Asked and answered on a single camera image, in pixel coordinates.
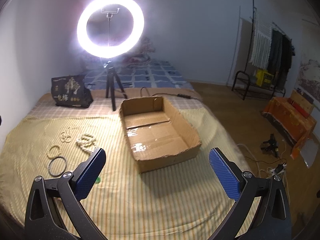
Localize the dark blue bangle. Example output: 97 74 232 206
48 156 67 178

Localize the thin pearl strand necklace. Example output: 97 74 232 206
60 127 73 144

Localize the thick twisted pearl necklace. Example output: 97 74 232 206
75 133 98 155

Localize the white power strip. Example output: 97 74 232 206
267 163 287 178

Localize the black clamp tool on floor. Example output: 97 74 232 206
260 133 279 158

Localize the yellow striped bed cloth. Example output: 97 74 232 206
1 108 249 239

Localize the orange cardboard box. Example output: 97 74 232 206
262 97 317 159

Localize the pink plaid bed sheet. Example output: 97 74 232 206
27 88 204 119

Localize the black snack bag gold print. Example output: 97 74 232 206
51 75 93 108

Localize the open cardboard box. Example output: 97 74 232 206
119 96 202 173

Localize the black tripod stand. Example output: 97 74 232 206
104 60 127 111

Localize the black metal clothes rack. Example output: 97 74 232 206
232 0 296 100

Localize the blue patterned blanket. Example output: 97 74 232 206
82 59 193 90

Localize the folded floral quilt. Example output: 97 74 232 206
120 36 156 66

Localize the cream bead bracelet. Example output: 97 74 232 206
46 144 62 159

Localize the black ring light cable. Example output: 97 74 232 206
139 87 201 101

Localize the white ring light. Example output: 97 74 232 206
76 0 144 59

